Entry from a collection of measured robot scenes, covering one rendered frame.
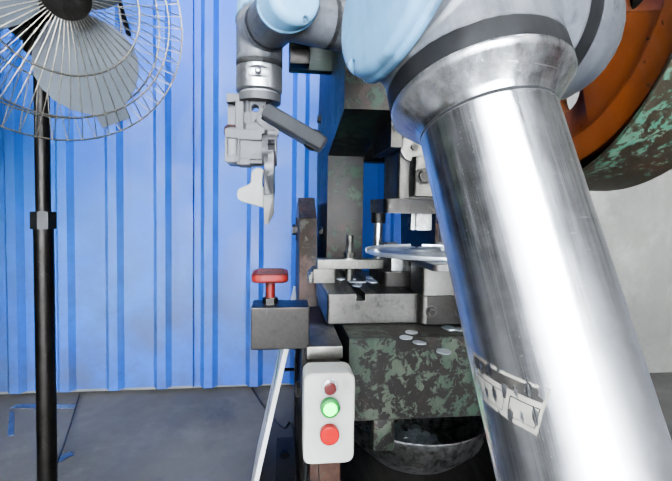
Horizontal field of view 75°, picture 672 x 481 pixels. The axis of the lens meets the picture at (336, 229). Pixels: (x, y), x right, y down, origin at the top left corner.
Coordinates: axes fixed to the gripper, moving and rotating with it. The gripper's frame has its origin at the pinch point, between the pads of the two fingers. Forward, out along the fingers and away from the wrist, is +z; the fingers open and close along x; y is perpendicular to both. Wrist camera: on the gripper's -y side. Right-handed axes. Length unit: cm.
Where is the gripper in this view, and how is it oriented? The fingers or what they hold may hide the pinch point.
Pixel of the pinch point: (270, 216)
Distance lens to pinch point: 74.1
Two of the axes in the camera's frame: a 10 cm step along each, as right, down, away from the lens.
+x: 1.2, 0.5, -9.9
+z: -0.2, 10.0, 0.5
